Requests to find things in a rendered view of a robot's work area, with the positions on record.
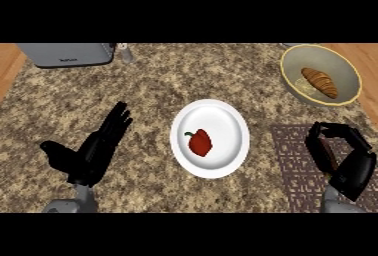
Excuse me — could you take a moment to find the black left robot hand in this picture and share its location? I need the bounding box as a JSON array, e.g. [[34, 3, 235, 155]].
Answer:
[[38, 101, 134, 188]]

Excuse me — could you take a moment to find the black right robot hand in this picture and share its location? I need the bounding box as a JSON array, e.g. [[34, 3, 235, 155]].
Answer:
[[304, 121, 378, 202]]

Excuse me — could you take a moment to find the white round plate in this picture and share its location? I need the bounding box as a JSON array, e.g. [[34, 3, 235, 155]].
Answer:
[[170, 98, 251, 179]]

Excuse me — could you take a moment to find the brown croissant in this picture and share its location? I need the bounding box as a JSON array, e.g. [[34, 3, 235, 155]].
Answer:
[[300, 67, 340, 100]]

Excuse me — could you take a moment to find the grey bowl with yellow rim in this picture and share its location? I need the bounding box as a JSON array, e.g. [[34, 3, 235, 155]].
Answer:
[[279, 43, 363, 107]]

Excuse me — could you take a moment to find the brown patterned placemat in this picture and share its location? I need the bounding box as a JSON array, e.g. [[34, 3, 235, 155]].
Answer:
[[269, 123, 378, 214]]

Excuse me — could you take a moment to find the red bell pepper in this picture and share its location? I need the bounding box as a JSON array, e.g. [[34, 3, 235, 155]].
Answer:
[[183, 128, 214, 158]]

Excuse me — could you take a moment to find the grey toaster appliance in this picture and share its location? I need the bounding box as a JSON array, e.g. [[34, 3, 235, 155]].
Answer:
[[15, 43, 118, 69]]

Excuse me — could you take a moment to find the small grey shaker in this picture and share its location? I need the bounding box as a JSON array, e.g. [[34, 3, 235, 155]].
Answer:
[[117, 43, 136, 64]]

